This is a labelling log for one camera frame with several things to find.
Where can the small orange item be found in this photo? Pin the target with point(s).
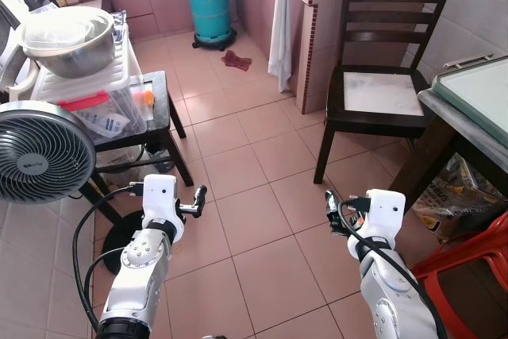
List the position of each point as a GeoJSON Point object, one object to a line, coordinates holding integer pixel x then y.
{"type": "Point", "coordinates": [145, 98]}

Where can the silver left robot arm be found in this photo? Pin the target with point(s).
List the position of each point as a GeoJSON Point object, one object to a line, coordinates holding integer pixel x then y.
{"type": "Point", "coordinates": [139, 271]}

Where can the teal gas cylinder red top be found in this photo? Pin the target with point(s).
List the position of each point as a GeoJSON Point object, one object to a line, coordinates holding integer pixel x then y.
{"type": "Point", "coordinates": [210, 13]}

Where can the white hanging cloth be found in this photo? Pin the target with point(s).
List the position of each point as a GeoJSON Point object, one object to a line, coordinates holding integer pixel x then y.
{"type": "Point", "coordinates": [279, 37]}

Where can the dark table green glass top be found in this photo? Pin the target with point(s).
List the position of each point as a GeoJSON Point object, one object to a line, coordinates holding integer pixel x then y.
{"type": "Point", "coordinates": [476, 93]}

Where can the grey black standing fan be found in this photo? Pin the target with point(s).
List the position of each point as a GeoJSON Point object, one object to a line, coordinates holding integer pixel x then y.
{"type": "Point", "coordinates": [40, 152]}

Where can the black side table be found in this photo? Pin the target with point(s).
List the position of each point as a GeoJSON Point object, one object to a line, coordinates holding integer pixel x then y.
{"type": "Point", "coordinates": [159, 117]}

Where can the dark red rag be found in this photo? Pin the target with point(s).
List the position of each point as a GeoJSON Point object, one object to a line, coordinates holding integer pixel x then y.
{"type": "Point", "coordinates": [236, 59]}

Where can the dark wooden chair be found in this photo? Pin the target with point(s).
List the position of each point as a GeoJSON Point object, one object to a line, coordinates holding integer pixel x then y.
{"type": "Point", "coordinates": [381, 93]}

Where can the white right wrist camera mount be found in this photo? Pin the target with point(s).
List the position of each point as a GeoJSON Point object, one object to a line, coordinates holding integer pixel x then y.
{"type": "Point", "coordinates": [385, 213]}

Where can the yellow printed plastic bag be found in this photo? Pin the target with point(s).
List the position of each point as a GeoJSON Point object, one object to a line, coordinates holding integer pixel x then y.
{"type": "Point", "coordinates": [460, 196]}

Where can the clear storage box white lid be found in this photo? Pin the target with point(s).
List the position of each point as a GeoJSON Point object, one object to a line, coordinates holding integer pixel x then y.
{"type": "Point", "coordinates": [119, 113]}

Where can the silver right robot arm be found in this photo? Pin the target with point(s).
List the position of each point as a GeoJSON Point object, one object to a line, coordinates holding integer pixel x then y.
{"type": "Point", "coordinates": [389, 291]}

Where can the clear plastic wrapper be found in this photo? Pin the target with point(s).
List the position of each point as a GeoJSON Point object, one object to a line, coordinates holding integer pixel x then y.
{"type": "Point", "coordinates": [121, 25]}

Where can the white plastic container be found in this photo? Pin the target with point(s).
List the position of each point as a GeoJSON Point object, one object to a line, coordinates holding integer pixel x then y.
{"type": "Point", "coordinates": [16, 69]}

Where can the white printed packet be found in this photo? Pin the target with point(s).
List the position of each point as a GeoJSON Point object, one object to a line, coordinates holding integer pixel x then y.
{"type": "Point", "coordinates": [105, 124]}

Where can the flat red item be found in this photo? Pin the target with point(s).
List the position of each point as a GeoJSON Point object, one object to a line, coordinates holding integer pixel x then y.
{"type": "Point", "coordinates": [83, 102]}

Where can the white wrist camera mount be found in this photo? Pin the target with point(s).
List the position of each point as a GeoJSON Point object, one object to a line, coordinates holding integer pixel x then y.
{"type": "Point", "coordinates": [161, 200]}
{"type": "Point", "coordinates": [385, 213]}

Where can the pink tiled counter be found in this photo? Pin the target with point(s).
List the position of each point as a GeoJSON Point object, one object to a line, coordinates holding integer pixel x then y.
{"type": "Point", "coordinates": [317, 45]}

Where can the red plastic stool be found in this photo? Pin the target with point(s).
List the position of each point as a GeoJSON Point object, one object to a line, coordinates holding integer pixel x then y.
{"type": "Point", "coordinates": [464, 263]}

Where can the large metal bowl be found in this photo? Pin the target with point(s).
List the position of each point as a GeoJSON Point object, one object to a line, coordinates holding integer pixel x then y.
{"type": "Point", "coordinates": [75, 57]}

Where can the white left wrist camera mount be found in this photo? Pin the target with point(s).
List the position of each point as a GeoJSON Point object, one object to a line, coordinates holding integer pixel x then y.
{"type": "Point", "coordinates": [161, 200]}

